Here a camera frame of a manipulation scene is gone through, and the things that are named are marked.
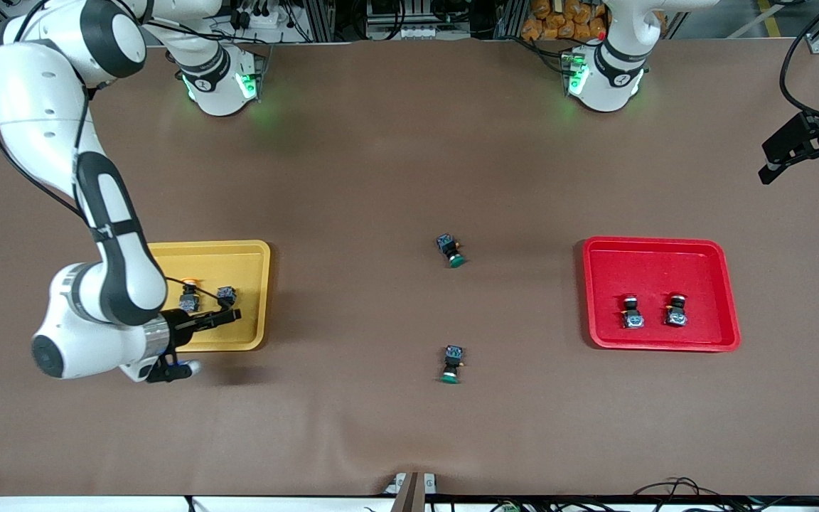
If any bag of orange items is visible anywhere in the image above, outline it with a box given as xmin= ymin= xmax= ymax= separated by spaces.
xmin=521 ymin=0 xmax=609 ymax=42

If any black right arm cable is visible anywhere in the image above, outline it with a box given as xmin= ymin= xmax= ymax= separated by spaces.
xmin=0 ymin=71 xmax=97 ymax=230

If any red plastic tray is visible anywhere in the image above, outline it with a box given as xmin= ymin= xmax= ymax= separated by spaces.
xmin=582 ymin=236 xmax=742 ymax=353

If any green push button switch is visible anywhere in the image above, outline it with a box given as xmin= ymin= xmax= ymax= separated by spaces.
xmin=439 ymin=345 xmax=467 ymax=385
xmin=436 ymin=233 xmax=467 ymax=270

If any red push button switch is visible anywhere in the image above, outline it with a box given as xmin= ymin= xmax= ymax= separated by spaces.
xmin=665 ymin=292 xmax=690 ymax=329
xmin=621 ymin=294 xmax=645 ymax=330

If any yellow plastic tray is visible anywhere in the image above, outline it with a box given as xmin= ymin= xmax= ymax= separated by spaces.
xmin=145 ymin=240 xmax=272 ymax=353

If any white power strip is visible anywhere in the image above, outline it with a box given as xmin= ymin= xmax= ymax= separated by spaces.
xmin=228 ymin=0 xmax=291 ymax=33

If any metal table edge bracket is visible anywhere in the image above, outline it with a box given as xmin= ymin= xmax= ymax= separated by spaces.
xmin=384 ymin=471 xmax=437 ymax=512

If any black cable bundle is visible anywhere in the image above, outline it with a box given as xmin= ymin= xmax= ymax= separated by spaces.
xmin=633 ymin=476 xmax=819 ymax=512

